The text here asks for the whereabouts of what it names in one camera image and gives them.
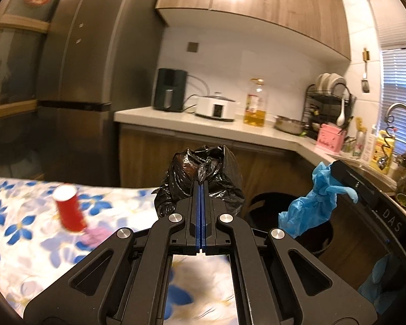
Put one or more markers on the white kitchen counter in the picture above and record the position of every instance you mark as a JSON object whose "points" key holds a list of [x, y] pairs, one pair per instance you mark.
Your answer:
{"points": [[162, 115]]}

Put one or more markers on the black trash bin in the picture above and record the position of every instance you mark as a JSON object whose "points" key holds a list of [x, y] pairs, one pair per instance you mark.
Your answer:
{"points": [[267, 206]]}

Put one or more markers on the dark wall switch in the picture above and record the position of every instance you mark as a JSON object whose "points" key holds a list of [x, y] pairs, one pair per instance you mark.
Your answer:
{"points": [[193, 47]]}

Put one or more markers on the person's right hand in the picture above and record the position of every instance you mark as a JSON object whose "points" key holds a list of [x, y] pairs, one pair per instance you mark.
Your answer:
{"points": [[375, 284]]}

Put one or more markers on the steel refrigerator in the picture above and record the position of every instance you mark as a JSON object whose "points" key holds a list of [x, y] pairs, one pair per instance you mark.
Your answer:
{"points": [[88, 74]]}

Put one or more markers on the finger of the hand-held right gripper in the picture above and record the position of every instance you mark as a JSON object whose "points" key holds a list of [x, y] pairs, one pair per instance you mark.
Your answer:
{"points": [[353, 182]]}

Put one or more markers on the black dish rack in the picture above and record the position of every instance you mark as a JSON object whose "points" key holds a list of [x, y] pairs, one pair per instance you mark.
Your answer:
{"points": [[316, 108]]}

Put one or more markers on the steel faucet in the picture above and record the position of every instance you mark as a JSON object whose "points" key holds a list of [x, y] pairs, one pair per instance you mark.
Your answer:
{"points": [[397, 106]]}

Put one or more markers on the blue flowered tablecloth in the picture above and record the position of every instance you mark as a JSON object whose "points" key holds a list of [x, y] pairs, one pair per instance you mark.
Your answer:
{"points": [[27, 260]]}

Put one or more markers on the wooden sliding glass door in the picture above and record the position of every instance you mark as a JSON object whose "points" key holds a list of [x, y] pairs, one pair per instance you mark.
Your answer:
{"points": [[13, 57]]}

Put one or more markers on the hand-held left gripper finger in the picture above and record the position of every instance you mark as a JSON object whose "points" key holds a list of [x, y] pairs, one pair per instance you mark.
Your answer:
{"points": [[205, 216], [199, 216]]}

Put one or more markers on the blue glove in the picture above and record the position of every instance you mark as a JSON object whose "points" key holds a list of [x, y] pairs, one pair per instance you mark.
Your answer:
{"points": [[304, 210]]}

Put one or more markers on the wooden wall cabinet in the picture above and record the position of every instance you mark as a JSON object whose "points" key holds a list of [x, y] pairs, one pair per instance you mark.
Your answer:
{"points": [[257, 3]]}

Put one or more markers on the hanging metal spatula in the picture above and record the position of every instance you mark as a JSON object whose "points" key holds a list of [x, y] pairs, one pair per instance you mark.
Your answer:
{"points": [[365, 84]]}

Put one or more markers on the white rice cooker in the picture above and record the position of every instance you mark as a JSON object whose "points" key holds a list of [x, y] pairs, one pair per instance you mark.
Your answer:
{"points": [[216, 108]]}

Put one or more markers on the cooking oil bottle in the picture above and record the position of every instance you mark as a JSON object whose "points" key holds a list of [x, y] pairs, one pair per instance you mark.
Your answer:
{"points": [[255, 108]]}

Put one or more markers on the white ladle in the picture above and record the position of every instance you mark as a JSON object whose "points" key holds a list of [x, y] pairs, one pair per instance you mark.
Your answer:
{"points": [[340, 116]]}

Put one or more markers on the wooden base cabinet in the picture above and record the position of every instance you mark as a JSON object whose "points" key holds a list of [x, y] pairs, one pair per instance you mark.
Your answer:
{"points": [[145, 155]]}

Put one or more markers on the pink storage box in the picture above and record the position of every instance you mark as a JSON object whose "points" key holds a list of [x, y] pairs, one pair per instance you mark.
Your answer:
{"points": [[330, 138]]}

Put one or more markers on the black plastic bag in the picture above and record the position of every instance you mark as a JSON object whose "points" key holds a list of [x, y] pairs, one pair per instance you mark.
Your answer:
{"points": [[223, 176]]}

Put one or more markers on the yellow package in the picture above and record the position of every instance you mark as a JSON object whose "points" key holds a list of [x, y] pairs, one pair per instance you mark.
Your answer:
{"points": [[380, 155]]}

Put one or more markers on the window blinds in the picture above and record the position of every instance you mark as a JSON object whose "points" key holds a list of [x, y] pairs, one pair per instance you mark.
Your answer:
{"points": [[399, 81]]}

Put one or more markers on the white plastic bottle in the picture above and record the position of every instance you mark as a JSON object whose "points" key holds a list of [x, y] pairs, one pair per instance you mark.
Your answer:
{"points": [[368, 145]]}

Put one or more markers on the stack of white dishes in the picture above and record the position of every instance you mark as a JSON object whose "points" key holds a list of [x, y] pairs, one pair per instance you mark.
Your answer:
{"points": [[330, 83]]}

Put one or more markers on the black air fryer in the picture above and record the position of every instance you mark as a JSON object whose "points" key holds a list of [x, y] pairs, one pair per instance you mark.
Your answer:
{"points": [[169, 89]]}

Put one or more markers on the steel mixing bowl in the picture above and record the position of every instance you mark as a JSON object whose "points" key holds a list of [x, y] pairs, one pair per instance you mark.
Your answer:
{"points": [[289, 125]]}

